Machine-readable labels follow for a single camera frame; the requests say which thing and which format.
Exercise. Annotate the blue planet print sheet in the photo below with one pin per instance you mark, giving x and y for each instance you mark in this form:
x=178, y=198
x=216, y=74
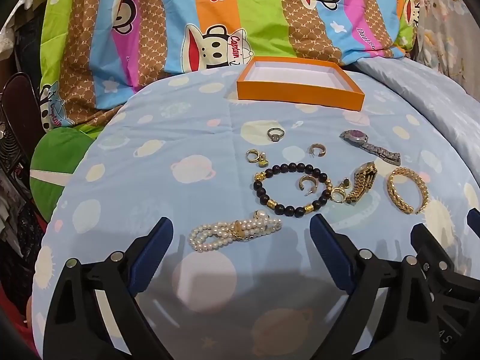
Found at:
x=150, y=165

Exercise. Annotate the gold wristwatch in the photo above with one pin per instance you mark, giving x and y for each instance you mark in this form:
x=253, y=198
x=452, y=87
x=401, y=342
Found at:
x=362, y=183

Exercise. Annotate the red cloth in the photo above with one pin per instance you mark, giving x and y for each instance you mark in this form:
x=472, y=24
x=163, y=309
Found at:
x=15, y=330

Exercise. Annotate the gold heart charm earring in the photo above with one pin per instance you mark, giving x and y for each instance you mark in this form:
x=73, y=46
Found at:
x=262, y=163
x=347, y=183

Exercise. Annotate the colourful striped monkey blanket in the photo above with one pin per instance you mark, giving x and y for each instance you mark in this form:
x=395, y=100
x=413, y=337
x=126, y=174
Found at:
x=255, y=15

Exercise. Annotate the silver wristwatch purple face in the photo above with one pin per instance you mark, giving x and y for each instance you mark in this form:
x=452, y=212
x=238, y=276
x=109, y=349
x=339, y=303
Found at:
x=354, y=135

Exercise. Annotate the orange cardboard box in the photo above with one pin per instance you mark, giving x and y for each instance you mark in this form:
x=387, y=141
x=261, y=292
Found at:
x=300, y=96

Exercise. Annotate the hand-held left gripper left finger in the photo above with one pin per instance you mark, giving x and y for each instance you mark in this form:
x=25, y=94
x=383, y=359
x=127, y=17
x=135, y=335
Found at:
x=152, y=249

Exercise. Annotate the plain light blue quilt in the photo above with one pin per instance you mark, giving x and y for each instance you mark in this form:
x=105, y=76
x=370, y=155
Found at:
x=431, y=93

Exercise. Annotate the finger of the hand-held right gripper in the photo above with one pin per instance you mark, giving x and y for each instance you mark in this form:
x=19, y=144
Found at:
x=473, y=220
x=429, y=247

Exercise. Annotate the dark chair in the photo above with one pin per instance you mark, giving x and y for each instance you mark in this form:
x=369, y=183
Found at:
x=18, y=97

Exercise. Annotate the grey floral cloth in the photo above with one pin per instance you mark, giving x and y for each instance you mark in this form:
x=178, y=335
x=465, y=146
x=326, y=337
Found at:
x=442, y=26

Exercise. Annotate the green cushion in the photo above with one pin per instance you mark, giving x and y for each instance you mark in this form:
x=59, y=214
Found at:
x=56, y=157

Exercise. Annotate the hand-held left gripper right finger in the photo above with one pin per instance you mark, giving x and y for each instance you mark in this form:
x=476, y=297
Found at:
x=332, y=251

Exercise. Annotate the dark cloth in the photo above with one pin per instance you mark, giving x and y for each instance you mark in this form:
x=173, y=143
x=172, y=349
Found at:
x=18, y=240

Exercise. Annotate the gold hoop earring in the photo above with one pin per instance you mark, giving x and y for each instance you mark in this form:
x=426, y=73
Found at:
x=302, y=183
x=321, y=147

